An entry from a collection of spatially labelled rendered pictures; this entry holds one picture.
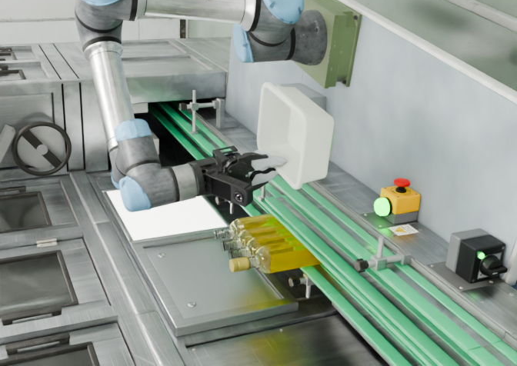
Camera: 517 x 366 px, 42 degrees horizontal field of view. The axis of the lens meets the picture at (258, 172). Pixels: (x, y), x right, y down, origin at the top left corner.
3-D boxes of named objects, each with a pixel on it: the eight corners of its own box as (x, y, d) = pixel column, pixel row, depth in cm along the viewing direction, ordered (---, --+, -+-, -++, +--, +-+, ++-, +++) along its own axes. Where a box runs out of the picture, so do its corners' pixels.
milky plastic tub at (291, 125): (296, 75, 153) (261, 78, 150) (345, 113, 135) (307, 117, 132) (288, 144, 161) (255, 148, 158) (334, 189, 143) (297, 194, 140)
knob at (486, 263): (495, 272, 139) (506, 280, 136) (478, 275, 137) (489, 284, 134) (498, 252, 137) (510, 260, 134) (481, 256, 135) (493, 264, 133)
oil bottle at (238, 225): (294, 226, 200) (227, 237, 191) (295, 208, 198) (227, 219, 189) (303, 234, 195) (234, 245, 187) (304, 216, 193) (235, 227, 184)
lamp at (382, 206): (381, 211, 166) (370, 212, 165) (382, 194, 164) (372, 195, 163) (391, 217, 162) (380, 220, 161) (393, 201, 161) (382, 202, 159)
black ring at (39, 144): (71, 168, 260) (13, 174, 252) (68, 116, 253) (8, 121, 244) (73, 173, 256) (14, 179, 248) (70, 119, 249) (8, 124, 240)
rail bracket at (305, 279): (329, 287, 184) (285, 297, 179) (331, 266, 182) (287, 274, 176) (337, 295, 181) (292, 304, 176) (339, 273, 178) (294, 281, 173)
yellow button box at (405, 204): (402, 209, 170) (377, 213, 167) (405, 181, 168) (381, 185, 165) (418, 221, 164) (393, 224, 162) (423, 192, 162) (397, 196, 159)
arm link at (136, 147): (108, 141, 150) (121, 186, 147) (114, 119, 140) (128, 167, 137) (142, 135, 153) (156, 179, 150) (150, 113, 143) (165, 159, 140)
